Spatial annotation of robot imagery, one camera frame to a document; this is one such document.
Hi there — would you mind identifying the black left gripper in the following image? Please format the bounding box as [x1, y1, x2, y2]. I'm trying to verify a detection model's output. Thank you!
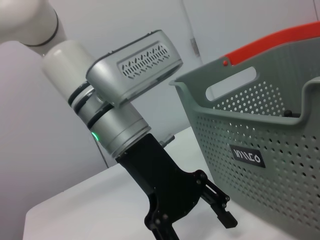
[116, 133, 239, 240]

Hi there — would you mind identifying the grey perforated storage bin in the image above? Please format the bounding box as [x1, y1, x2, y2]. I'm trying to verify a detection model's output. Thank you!
[169, 34, 320, 240]

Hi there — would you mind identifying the metal door hinge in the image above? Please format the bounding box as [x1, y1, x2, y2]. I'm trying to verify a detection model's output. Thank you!
[190, 37, 200, 58]

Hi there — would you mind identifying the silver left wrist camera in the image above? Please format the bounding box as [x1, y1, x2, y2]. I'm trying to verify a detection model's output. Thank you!
[85, 29, 183, 108]

